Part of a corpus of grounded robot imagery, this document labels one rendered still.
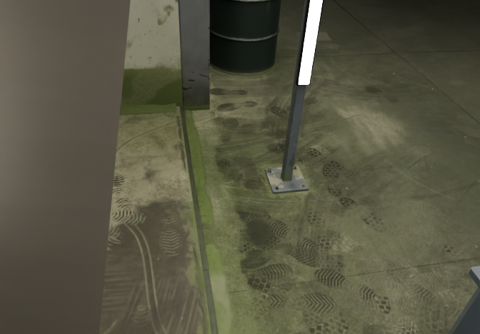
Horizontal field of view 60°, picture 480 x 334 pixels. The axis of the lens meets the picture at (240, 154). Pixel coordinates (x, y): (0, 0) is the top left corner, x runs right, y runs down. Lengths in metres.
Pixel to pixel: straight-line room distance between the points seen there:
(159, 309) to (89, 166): 1.43
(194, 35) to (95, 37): 2.37
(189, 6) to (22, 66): 2.31
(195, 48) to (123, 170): 0.88
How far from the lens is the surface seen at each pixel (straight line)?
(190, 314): 1.68
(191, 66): 2.70
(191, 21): 2.58
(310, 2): 1.78
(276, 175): 2.30
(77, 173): 0.31
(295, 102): 1.98
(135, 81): 2.73
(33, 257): 0.37
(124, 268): 1.84
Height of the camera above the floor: 1.47
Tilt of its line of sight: 37 degrees down
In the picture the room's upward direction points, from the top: 3 degrees clockwise
